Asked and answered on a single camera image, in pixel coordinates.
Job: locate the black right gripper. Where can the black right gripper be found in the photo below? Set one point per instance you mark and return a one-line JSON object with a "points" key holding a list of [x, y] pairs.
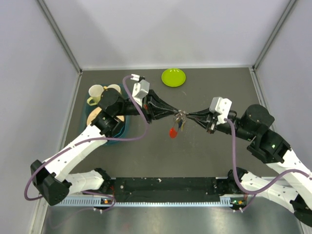
{"points": [[204, 123]]}

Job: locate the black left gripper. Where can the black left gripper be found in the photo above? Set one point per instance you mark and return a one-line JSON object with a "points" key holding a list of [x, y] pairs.
{"points": [[152, 98]]}

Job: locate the red-handled metal key holder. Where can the red-handled metal key holder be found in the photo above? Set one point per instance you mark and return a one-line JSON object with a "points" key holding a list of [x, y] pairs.
{"points": [[180, 116]]}

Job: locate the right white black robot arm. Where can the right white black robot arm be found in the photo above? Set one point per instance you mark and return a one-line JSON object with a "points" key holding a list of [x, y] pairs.
{"points": [[292, 188]]}

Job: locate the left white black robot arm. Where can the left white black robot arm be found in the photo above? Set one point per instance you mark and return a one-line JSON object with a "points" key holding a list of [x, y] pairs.
{"points": [[63, 162]]}

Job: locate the lime green plate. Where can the lime green plate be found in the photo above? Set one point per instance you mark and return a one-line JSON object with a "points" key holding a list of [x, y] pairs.
{"points": [[173, 77]]}

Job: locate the mustard yellow mug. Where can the mustard yellow mug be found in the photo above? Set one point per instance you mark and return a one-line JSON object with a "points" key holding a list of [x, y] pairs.
{"points": [[115, 86]]}

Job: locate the patterned wooden plate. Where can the patterned wooden plate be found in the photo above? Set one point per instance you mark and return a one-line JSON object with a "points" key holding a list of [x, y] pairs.
{"points": [[95, 112]]}

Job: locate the pale green mug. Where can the pale green mug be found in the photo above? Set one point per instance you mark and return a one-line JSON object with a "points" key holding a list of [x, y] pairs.
{"points": [[94, 92]]}

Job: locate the teal plastic basin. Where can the teal plastic basin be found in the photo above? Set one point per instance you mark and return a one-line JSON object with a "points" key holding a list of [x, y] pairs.
{"points": [[106, 121]]}

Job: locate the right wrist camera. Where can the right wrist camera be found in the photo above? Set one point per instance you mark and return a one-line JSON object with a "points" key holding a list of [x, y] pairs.
{"points": [[221, 108]]}

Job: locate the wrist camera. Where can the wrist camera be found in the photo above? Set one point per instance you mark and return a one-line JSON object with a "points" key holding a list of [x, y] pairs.
{"points": [[140, 89], [221, 108]]}

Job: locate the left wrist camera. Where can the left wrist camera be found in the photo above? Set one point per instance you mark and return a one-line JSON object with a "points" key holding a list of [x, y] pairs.
{"points": [[140, 89]]}

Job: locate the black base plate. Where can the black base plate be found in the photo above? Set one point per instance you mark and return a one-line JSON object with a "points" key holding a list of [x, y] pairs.
{"points": [[147, 187]]}

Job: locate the aluminium frame rail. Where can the aluminium frame rail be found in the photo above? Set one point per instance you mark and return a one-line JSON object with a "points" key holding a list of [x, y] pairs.
{"points": [[55, 191]]}

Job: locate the grey slotted cable duct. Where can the grey slotted cable duct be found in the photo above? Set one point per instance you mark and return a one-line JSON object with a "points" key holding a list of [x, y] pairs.
{"points": [[99, 201]]}

